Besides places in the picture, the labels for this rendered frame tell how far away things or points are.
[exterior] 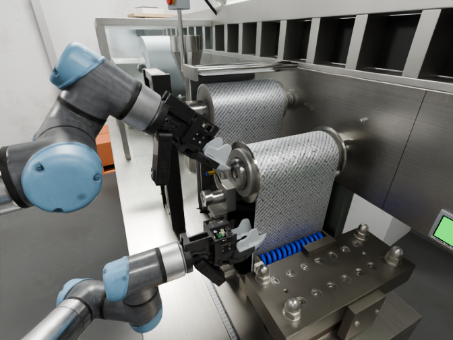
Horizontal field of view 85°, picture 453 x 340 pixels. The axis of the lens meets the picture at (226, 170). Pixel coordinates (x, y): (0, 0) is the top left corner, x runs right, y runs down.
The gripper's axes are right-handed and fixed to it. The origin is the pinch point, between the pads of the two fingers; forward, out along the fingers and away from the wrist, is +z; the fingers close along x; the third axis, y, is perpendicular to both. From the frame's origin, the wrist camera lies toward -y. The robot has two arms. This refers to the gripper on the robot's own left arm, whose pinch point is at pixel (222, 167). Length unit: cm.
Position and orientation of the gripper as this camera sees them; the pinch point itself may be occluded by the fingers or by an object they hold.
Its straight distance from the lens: 57.6
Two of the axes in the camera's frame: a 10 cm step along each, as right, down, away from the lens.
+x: -4.3, -4.4, 7.9
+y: 5.7, -8.1, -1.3
